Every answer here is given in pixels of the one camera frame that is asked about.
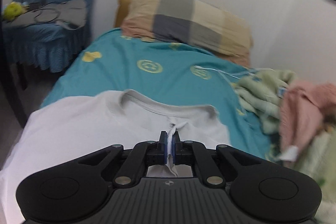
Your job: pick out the green fleece blanket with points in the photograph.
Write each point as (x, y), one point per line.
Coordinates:
(261, 93)

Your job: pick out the checkered beige grey pillow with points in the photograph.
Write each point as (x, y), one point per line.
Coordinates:
(192, 22)

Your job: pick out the white t-shirt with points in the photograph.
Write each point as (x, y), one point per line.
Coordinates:
(76, 126)

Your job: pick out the teal patterned bed sheet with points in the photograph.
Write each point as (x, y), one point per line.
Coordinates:
(170, 73)

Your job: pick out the blue covered chair front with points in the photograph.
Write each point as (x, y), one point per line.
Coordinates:
(45, 45)

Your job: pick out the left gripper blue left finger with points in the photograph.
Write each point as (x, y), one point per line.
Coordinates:
(157, 151)

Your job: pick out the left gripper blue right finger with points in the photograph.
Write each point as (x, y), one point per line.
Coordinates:
(182, 152)

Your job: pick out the pink fuzzy blanket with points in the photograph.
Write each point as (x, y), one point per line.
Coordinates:
(303, 108)

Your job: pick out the grey cloth on chair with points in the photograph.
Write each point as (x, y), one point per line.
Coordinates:
(70, 15)

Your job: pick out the yellow green plush toy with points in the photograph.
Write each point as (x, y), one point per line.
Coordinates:
(13, 10)

